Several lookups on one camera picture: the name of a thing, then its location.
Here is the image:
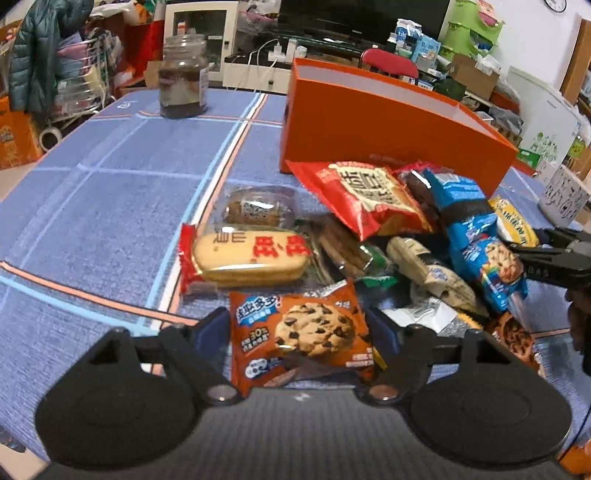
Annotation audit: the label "maroon chocolate snack packet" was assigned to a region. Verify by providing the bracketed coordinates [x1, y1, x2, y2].
[392, 161, 445, 219]

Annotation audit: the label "orange chocolate chip cookie packet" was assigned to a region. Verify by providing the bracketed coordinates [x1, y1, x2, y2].
[229, 279, 376, 398]

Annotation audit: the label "metal wire rack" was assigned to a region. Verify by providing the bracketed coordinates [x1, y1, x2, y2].
[55, 28, 116, 121]

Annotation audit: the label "orange cardboard storage box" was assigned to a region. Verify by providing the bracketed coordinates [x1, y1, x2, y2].
[279, 58, 519, 199]

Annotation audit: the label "green plastic drawer unit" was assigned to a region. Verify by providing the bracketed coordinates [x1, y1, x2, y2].
[438, 0, 505, 61]

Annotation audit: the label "white glass-door cabinet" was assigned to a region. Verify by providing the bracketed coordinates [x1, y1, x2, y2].
[164, 1, 241, 75]

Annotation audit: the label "white patterned mug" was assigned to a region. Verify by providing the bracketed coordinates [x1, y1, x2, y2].
[538, 164, 591, 228]

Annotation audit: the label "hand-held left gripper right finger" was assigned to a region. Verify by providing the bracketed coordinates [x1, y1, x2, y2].
[364, 308, 514, 407]

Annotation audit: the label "blue dark-banded cookie packet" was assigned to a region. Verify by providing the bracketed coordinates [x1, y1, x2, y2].
[422, 168, 498, 237]

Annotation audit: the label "blue chocolate chip cookie packet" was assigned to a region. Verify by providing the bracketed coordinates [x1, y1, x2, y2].
[450, 222, 529, 315]

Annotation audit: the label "brown cardboard box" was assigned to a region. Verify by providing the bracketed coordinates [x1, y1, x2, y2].
[450, 54, 500, 100]

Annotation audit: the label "white power strip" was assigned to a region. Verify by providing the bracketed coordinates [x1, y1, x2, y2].
[268, 39, 298, 63]

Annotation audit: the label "beige snack packet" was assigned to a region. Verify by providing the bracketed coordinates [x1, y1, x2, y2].
[387, 237, 490, 319]

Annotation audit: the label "blue and white milk cartons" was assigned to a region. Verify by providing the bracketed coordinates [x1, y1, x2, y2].
[394, 21, 441, 62]

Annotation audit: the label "red chips bag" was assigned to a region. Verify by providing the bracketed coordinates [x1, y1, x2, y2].
[285, 160, 432, 241]

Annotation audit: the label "clear wrapped brown cake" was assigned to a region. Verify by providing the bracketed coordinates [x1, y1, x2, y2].
[223, 186, 298, 228]

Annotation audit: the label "blue checked tablecloth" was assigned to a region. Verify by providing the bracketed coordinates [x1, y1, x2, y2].
[0, 88, 591, 462]

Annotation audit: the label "silver foil snack packet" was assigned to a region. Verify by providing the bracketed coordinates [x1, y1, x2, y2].
[379, 295, 485, 334]

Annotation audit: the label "teal puffer jacket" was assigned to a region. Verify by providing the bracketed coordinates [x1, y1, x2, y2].
[9, 0, 93, 114]

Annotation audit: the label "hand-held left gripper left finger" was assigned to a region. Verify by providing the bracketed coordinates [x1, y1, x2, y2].
[87, 308, 242, 407]

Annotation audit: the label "tape roll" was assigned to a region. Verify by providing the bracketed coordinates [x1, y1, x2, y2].
[39, 127, 63, 151]

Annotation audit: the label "orange pretzel snack packet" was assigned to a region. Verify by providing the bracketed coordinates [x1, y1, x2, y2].
[485, 311, 541, 371]

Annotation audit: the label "red folding chair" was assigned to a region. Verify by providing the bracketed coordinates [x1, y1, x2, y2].
[359, 48, 420, 80]

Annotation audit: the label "glass jar with dark contents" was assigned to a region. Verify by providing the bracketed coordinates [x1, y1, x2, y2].
[158, 33, 209, 120]

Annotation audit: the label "black television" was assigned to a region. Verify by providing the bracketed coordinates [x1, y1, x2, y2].
[277, 0, 451, 47]

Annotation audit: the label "green snack packet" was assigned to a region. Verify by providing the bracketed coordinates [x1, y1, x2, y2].
[358, 272, 400, 289]

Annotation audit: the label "brown biscuit stick packet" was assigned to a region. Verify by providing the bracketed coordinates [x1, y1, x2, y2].
[299, 215, 393, 283]

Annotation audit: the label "yellow snack packet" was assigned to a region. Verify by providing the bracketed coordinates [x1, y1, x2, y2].
[488, 196, 540, 247]

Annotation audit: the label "orange printed carton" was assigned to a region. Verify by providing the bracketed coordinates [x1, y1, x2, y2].
[0, 97, 44, 171]

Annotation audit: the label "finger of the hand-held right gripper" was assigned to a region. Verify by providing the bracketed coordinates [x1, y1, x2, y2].
[508, 244, 591, 288]
[536, 227, 591, 253]

